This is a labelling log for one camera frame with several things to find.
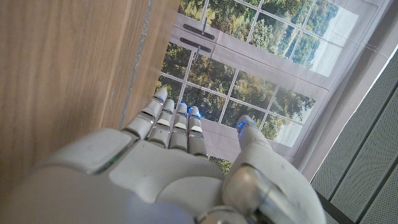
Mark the grey perforated panel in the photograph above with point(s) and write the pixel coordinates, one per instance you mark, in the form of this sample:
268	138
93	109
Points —
367	155

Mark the printed window backdrop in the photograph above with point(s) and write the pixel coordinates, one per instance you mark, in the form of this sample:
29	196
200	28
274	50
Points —
264	77

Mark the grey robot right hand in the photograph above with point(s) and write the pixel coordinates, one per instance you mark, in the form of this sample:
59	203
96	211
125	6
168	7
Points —
161	183

